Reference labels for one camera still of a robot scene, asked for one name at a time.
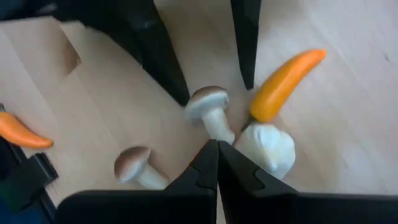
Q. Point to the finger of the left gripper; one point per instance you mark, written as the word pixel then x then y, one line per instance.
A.
pixel 247 37
pixel 146 40

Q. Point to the black table edge bracket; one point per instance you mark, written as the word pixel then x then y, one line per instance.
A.
pixel 31 177

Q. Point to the yellow-orange chili pepper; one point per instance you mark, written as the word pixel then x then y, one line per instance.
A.
pixel 280 87

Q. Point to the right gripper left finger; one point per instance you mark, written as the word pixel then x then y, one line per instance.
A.
pixel 155 208

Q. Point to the white garlic bulb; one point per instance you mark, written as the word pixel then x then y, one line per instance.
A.
pixel 267 146

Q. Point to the brown cap toy mushroom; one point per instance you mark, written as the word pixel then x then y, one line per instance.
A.
pixel 133 165
pixel 208 105

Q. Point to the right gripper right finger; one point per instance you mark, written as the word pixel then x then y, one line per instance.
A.
pixel 280 208

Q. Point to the blue round seat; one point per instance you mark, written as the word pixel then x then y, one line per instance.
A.
pixel 21 218

